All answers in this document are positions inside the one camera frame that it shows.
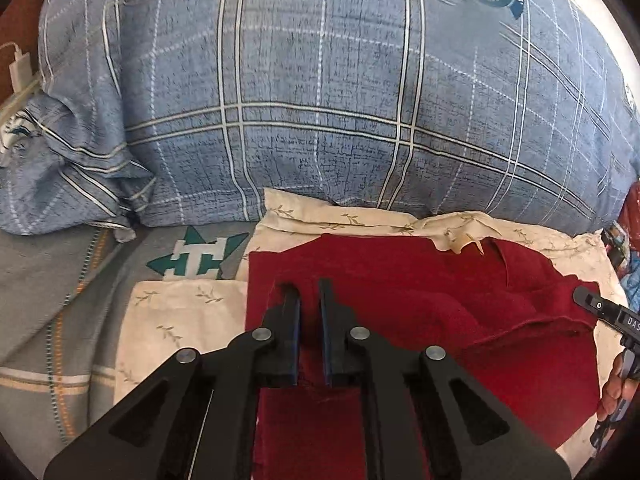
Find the grey striped bed sheet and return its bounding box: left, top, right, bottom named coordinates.
left=0, top=222, right=251, bottom=466

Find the white charger plug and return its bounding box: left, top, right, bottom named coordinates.
left=8, top=56, right=35, bottom=95

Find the cream leaf-print cloth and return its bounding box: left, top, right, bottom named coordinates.
left=112, top=187, right=631, bottom=466

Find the person's right hand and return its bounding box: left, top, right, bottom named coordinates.
left=597, top=352, right=637, bottom=423

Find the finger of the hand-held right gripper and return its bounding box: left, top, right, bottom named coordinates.
left=573, top=286, right=622, bottom=325

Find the dark red garment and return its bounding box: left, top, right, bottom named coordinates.
left=246, top=232, right=601, bottom=480

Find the colourful printed bag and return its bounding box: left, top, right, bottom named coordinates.
left=601, top=194, right=640, bottom=283

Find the blue plaid pillow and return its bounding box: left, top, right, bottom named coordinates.
left=0, top=0, right=640, bottom=243

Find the white charging cable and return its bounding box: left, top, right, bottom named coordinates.
left=0, top=41, right=43, bottom=126

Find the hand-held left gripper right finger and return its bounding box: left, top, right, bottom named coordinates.
left=318, top=278, right=571, bottom=480

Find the reddish brown wooden furniture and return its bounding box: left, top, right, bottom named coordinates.
left=0, top=0, right=53, bottom=111

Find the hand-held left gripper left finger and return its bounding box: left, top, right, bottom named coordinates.
left=44, top=282, right=302, bottom=480

